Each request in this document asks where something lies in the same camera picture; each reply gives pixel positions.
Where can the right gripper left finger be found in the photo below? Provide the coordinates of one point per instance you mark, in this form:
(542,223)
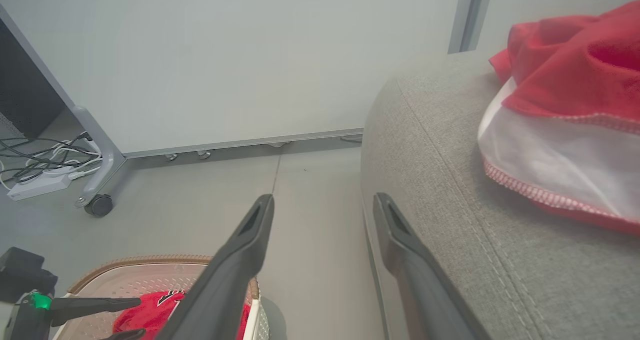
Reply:
(230,280)

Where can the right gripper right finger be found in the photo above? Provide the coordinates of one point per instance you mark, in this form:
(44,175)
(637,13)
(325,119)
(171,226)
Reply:
(425,290)

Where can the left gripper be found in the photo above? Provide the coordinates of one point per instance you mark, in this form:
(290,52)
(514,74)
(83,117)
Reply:
(27,322)

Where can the red garment with white band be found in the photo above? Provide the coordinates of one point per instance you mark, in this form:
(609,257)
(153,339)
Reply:
(565,79)

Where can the grey fabric sofa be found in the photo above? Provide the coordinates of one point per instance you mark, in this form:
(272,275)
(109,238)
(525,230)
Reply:
(450,180)

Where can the red jersey with black print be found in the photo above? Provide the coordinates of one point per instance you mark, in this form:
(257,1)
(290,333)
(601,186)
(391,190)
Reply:
(145,316)

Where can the white laundry basket brown rim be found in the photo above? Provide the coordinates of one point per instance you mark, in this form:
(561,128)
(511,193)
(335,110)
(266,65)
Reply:
(135,275)

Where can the black castor wheel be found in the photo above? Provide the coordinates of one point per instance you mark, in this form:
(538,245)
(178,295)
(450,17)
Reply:
(99,206)

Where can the white long power strip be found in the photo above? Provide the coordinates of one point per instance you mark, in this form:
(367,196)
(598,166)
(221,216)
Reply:
(40,186)

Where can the grey partition foot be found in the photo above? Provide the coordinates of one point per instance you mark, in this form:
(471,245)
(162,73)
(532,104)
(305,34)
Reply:
(107,159)

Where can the wide white partition panel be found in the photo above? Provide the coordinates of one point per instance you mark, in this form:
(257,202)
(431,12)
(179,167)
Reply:
(250,54)

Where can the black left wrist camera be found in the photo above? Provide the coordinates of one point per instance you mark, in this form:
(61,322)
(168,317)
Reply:
(25,272)

